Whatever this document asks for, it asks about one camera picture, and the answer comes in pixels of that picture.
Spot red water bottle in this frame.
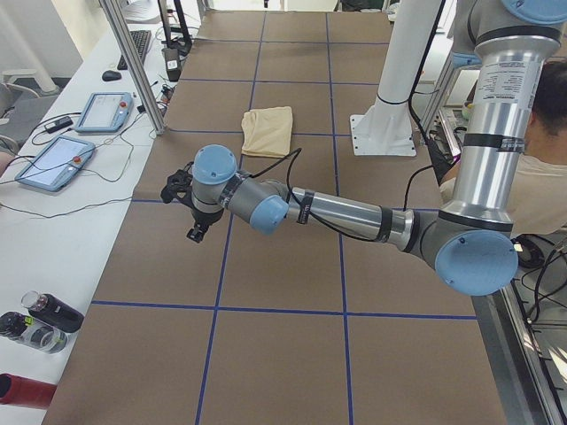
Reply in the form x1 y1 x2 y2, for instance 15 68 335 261
1 374 57 410

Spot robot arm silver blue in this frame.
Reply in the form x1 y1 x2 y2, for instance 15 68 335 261
159 1 566 296

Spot lower blue teach pendant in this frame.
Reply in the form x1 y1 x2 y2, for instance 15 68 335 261
15 135 96 192

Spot black computer mouse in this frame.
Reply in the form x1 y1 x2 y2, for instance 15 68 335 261
101 70 122 82

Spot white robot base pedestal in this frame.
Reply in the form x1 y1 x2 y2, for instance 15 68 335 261
350 0 443 157

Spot blue teach pendant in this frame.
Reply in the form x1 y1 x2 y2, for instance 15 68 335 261
74 92 133 134
15 135 96 192

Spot upper blue teach pendant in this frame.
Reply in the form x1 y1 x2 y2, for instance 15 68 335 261
74 92 133 134

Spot aluminium frame post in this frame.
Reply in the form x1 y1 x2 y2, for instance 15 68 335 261
99 0 166 135

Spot black computer keyboard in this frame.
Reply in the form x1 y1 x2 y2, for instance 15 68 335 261
117 29 151 71

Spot black water bottle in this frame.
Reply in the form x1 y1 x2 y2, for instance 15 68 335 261
20 290 84 333

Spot seated person beige shirt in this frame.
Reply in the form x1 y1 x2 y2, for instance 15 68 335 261
438 60 567 236

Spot clear bottle green accents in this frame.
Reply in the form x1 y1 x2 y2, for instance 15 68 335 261
1 312 67 354

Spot black monitor stand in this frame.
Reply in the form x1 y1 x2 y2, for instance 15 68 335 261
158 0 192 57

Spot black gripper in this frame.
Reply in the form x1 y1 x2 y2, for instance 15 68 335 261
159 162 225 243

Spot cream long-sleeve printed shirt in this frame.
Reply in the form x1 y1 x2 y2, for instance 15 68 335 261
241 106 293 158

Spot white office chair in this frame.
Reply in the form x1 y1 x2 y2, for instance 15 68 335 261
1 70 60 138

